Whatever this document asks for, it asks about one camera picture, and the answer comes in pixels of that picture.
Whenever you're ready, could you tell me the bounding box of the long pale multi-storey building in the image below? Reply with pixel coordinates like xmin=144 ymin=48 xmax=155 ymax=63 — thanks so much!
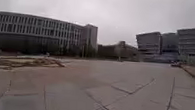
xmin=0 ymin=10 xmax=100 ymax=59

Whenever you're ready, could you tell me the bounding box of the vehicle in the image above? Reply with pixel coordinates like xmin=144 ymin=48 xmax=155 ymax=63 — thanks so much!
xmin=170 ymin=61 xmax=183 ymax=69

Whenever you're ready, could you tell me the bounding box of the grey stepped office building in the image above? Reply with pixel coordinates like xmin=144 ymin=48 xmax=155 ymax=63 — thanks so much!
xmin=133 ymin=21 xmax=195 ymax=66

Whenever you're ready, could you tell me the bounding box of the low dark building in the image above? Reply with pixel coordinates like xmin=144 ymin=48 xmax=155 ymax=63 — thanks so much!
xmin=96 ymin=38 xmax=141 ymax=62

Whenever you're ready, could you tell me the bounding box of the row of dark trees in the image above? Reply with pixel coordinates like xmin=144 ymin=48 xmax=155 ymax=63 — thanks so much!
xmin=0 ymin=36 xmax=98 ymax=61

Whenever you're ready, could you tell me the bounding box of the grey concrete slab pavement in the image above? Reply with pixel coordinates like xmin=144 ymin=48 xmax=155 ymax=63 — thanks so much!
xmin=0 ymin=49 xmax=195 ymax=110

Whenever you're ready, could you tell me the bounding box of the bare earth planting bed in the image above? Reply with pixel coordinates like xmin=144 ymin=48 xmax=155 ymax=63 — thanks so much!
xmin=0 ymin=52 xmax=67 ymax=76

